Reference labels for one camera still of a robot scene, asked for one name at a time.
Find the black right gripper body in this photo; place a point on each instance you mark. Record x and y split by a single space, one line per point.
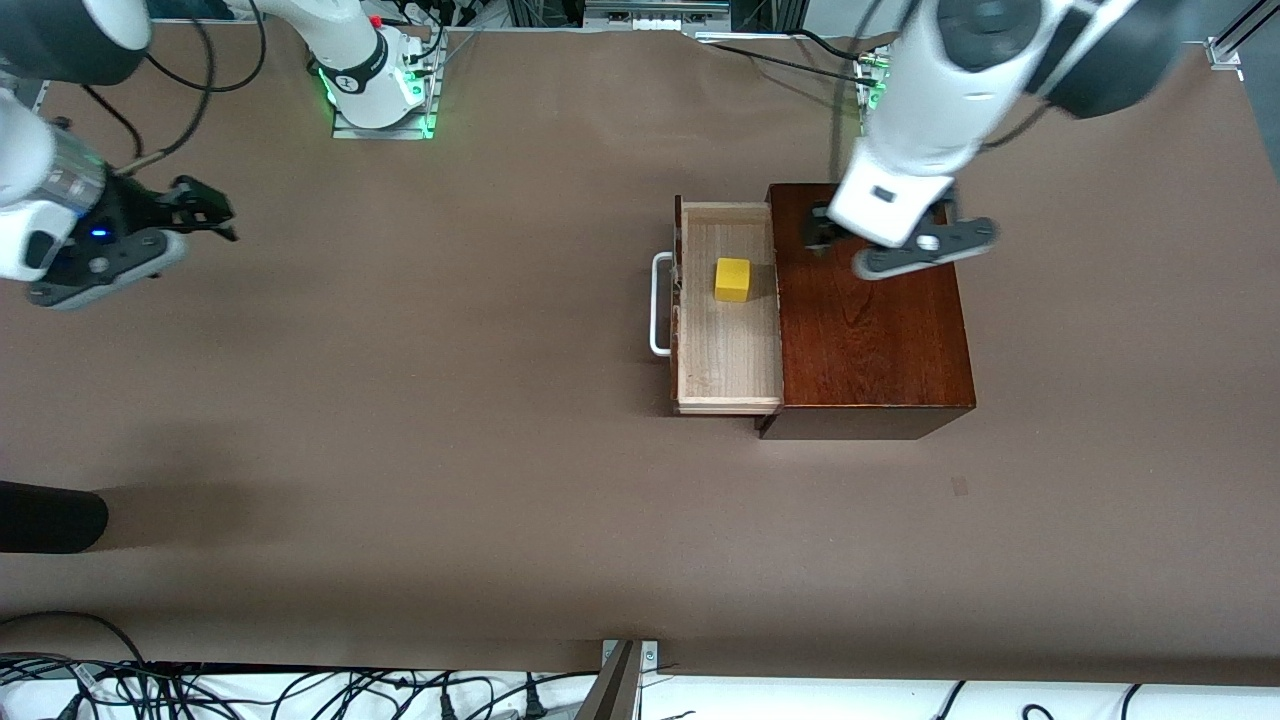
133 211

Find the grey device box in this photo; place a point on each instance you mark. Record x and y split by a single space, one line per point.
655 15

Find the black power plug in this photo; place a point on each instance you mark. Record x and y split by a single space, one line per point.
447 707
534 706

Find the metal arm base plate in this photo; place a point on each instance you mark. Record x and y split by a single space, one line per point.
385 133
864 100

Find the yellow wooden block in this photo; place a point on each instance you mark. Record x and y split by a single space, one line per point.
732 280

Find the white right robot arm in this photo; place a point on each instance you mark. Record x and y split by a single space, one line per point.
30 150

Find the wooden drawer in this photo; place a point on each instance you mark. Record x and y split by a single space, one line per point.
725 350

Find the aluminium bracket profile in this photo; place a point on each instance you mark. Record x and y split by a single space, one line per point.
622 690

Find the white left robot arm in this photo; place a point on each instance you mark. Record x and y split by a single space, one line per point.
930 110

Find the black rounded object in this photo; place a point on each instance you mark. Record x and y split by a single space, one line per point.
50 517

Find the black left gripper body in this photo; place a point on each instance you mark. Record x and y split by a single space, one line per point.
817 229

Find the dark brown wooden cabinet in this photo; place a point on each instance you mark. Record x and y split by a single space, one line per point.
875 330

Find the brown table cover sheet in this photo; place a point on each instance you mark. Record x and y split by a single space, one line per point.
500 500

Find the aluminium frame profile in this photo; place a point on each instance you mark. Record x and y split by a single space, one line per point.
1225 50

